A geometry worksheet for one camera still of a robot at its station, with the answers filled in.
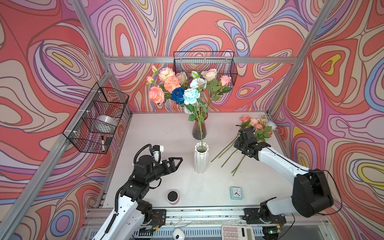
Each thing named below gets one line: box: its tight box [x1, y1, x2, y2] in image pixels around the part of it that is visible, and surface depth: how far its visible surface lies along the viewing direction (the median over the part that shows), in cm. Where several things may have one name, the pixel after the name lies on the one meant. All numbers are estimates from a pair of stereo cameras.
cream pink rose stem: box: [201, 68, 218, 83], surface depth 77 cm
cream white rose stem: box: [175, 71, 189, 89], surface depth 77 cm
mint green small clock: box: [230, 186, 244, 201], surface depth 80 cm
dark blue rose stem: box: [171, 87, 185, 104], surface depth 66 cm
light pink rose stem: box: [207, 75, 232, 109], surface depth 80 cm
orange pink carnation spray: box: [146, 76, 181, 104], surface depth 65 cm
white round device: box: [172, 228, 186, 240], surface depth 69 cm
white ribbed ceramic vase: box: [194, 142, 209, 174], surface depth 76 cm
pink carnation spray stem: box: [151, 65, 176, 82], surface depth 69 cm
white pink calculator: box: [221, 225, 256, 240], surface depth 69 cm
